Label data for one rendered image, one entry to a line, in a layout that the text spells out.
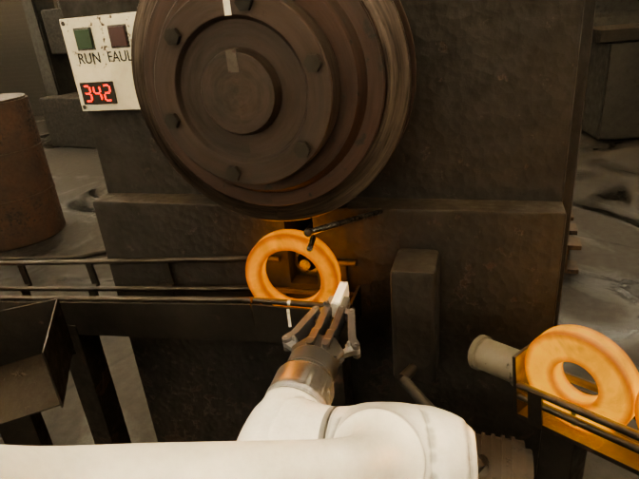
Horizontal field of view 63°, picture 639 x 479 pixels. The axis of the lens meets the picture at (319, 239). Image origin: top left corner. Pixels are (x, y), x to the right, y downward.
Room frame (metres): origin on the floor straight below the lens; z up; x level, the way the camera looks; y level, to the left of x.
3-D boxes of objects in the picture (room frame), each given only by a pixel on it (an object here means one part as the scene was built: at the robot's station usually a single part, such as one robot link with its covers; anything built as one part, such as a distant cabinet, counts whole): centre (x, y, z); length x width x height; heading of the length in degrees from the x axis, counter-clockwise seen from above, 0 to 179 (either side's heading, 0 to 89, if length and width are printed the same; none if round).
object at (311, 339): (0.73, 0.01, 0.74); 0.11 x 0.01 x 0.04; 163
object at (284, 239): (0.90, 0.06, 0.75); 0.18 x 0.03 x 0.18; 73
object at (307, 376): (0.59, 0.05, 0.72); 0.09 x 0.06 x 0.09; 72
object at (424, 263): (0.83, -0.17, 0.68); 0.11 x 0.08 x 0.24; 161
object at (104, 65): (1.10, 0.35, 1.15); 0.26 x 0.02 x 0.18; 71
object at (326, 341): (0.72, -0.01, 0.74); 0.11 x 0.01 x 0.04; 160
